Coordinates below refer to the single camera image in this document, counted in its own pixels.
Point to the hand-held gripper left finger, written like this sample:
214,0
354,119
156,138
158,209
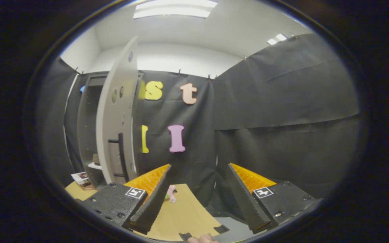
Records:
154,202

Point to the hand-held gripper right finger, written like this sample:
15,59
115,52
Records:
245,202

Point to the brown fuzzy shoe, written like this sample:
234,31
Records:
96,159

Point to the white shoe cabinet door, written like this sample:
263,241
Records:
117,118

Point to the grey shoe cabinet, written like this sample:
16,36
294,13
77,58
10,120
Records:
86,135

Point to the pink and green plush toy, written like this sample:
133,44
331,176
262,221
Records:
171,195

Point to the small black tab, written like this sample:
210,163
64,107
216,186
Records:
185,236
221,228

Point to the brown cover book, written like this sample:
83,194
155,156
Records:
88,186

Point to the black backdrop cloth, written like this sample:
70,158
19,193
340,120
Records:
282,135

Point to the white cover book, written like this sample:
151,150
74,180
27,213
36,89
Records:
79,177

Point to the small ceiling light panel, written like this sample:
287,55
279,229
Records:
277,38

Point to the long ceiling light panel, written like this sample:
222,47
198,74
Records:
176,8

